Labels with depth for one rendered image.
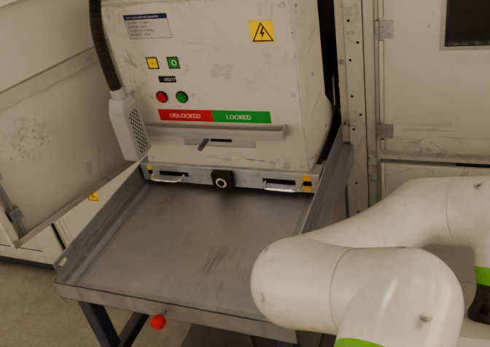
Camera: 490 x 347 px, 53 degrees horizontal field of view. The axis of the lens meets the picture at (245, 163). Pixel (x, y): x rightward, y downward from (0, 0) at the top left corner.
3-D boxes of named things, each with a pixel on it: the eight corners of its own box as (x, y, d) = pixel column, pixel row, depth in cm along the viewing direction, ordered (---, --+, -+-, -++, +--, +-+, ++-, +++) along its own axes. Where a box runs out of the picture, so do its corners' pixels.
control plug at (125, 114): (139, 162, 132) (119, 103, 122) (124, 160, 134) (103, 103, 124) (153, 146, 138) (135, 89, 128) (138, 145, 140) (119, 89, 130)
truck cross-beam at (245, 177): (320, 193, 130) (319, 175, 127) (144, 179, 150) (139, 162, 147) (324, 182, 134) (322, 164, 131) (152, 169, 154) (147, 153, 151)
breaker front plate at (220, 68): (308, 178, 129) (286, -7, 103) (149, 167, 147) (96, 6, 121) (310, 176, 130) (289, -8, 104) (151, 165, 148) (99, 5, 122)
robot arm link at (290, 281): (402, 173, 106) (223, 247, 68) (482, 170, 95) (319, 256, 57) (410, 232, 107) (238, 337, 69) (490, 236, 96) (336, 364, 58)
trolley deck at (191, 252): (298, 345, 102) (295, 326, 99) (60, 297, 125) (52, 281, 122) (354, 160, 153) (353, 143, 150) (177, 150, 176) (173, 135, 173)
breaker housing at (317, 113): (311, 176, 129) (290, -12, 103) (149, 165, 148) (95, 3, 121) (346, 88, 168) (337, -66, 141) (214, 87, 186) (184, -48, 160)
